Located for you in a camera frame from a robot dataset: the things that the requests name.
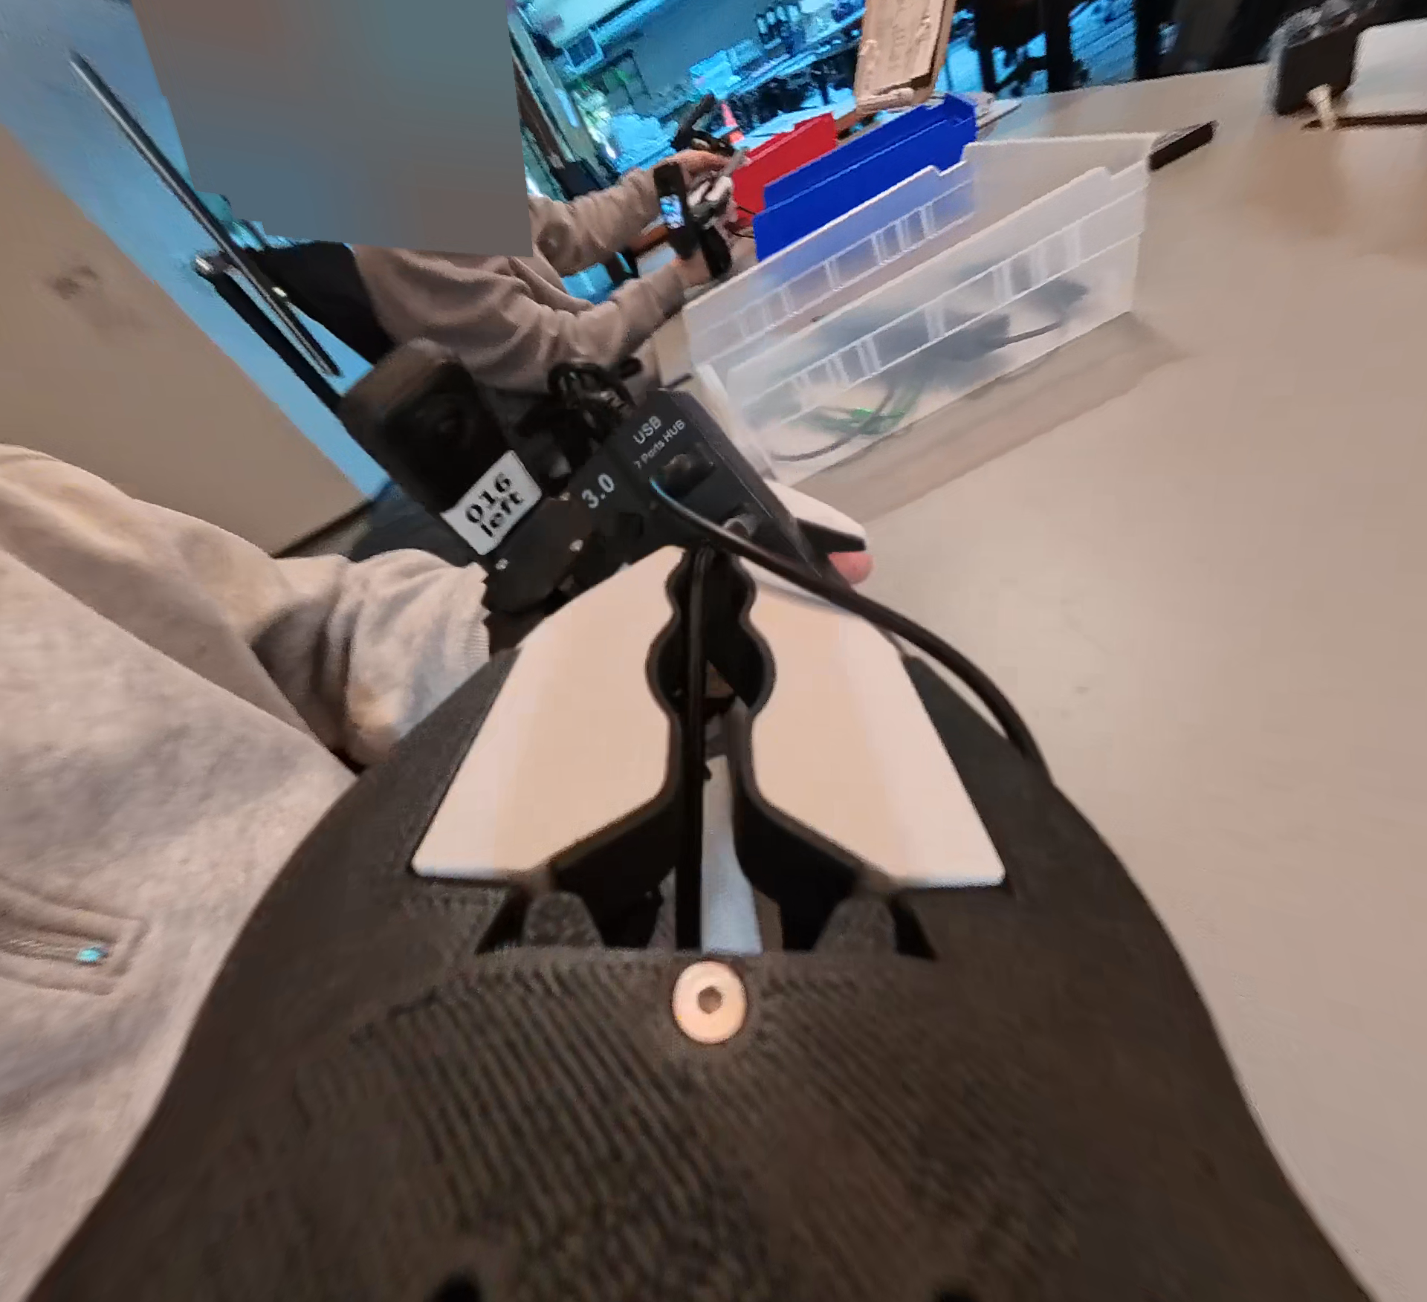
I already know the clear plastic divided bin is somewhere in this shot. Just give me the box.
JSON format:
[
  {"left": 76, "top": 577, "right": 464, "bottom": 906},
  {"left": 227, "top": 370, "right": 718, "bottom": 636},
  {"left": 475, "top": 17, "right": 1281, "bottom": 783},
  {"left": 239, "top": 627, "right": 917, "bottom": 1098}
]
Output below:
[{"left": 679, "top": 133, "right": 1157, "bottom": 489}]

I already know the tangle of black cables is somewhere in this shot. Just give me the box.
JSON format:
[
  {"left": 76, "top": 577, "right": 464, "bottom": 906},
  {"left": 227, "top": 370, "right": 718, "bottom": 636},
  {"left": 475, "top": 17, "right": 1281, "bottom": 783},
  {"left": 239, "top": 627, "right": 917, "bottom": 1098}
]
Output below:
[{"left": 766, "top": 272, "right": 1088, "bottom": 459}]

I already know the USB cable with blue-ringed plug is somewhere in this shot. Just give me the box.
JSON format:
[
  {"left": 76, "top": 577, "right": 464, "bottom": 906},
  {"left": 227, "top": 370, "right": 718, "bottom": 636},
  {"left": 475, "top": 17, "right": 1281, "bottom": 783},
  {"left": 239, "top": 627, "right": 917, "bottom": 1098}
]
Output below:
[{"left": 653, "top": 442, "right": 1050, "bottom": 774}]

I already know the blue plastic bin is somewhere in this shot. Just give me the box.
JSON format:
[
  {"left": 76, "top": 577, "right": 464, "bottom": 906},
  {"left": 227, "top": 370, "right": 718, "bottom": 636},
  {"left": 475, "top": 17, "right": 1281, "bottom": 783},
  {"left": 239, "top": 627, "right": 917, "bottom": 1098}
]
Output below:
[{"left": 749, "top": 95, "right": 981, "bottom": 262}]

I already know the black standing panel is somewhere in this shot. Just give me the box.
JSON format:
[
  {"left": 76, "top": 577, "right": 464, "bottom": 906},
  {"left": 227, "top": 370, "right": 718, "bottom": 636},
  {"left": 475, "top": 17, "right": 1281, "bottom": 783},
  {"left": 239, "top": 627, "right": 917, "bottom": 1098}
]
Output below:
[{"left": 67, "top": 53, "right": 349, "bottom": 379}]

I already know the grey desk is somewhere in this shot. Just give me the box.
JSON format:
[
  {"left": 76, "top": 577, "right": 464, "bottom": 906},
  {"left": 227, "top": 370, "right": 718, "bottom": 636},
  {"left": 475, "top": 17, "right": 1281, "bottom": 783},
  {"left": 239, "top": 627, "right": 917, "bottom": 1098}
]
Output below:
[{"left": 645, "top": 57, "right": 1427, "bottom": 1302}]

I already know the black USB hub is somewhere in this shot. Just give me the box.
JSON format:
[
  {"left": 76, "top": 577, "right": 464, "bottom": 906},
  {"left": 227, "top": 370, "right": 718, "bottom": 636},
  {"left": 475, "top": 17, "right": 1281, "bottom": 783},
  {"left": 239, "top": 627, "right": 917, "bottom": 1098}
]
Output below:
[{"left": 607, "top": 389, "right": 872, "bottom": 588}]

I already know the red plastic bin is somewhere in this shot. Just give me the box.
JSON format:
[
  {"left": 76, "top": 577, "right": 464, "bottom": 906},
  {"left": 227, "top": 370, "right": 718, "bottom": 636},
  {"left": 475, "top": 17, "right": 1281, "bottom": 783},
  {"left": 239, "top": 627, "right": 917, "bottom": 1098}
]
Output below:
[{"left": 731, "top": 113, "right": 837, "bottom": 218}]

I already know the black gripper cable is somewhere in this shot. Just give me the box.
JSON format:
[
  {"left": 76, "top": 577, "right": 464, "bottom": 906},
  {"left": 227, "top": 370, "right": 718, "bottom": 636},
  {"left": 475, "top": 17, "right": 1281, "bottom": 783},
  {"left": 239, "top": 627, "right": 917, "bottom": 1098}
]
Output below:
[{"left": 546, "top": 360, "right": 641, "bottom": 459}]

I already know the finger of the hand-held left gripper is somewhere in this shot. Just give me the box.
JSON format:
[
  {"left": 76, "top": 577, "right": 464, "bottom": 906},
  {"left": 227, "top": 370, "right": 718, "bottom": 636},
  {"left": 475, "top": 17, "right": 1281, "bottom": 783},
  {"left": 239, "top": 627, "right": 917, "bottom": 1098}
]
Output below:
[{"left": 766, "top": 485, "right": 872, "bottom": 586}]

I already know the person's left forearm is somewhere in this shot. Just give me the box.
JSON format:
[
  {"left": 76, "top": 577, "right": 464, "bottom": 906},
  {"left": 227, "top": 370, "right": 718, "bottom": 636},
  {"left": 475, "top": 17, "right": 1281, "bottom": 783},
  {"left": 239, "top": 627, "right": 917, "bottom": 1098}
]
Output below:
[{"left": 0, "top": 442, "right": 494, "bottom": 768}]

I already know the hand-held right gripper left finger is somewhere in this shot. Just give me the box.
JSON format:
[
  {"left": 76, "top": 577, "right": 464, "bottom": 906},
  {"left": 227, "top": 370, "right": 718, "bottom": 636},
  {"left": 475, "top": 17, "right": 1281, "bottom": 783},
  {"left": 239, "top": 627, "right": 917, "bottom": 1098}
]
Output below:
[{"left": 410, "top": 545, "right": 682, "bottom": 888}]

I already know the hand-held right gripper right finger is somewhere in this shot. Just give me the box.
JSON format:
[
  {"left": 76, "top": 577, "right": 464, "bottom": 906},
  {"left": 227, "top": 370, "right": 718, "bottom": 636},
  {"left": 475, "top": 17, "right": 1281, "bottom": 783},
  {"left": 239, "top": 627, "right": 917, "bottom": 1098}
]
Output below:
[{"left": 722, "top": 557, "right": 1008, "bottom": 890}]

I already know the green cable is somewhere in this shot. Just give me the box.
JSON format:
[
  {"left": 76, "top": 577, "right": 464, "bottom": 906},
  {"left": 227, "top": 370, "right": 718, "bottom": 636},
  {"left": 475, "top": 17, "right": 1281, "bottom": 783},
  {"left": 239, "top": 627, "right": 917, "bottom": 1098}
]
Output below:
[{"left": 782, "top": 400, "right": 908, "bottom": 446}]

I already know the person's grey sweatshirt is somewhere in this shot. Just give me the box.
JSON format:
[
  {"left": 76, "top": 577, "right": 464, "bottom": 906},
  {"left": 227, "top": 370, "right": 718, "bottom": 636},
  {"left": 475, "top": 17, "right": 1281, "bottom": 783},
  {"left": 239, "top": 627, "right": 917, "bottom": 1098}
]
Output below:
[{"left": 0, "top": 545, "right": 368, "bottom": 1302}]

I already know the small black device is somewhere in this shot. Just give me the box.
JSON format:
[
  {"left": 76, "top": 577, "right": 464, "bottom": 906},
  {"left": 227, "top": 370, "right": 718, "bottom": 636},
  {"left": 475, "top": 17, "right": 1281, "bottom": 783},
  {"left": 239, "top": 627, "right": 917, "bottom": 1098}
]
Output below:
[{"left": 1272, "top": 15, "right": 1361, "bottom": 119}]

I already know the black chair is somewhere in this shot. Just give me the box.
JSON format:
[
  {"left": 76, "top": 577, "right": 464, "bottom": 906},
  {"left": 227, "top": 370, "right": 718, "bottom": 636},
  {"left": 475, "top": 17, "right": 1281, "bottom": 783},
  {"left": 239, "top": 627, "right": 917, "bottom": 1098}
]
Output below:
[{"left": 200, "top": 244, "right": 391, "bottom": 370}]

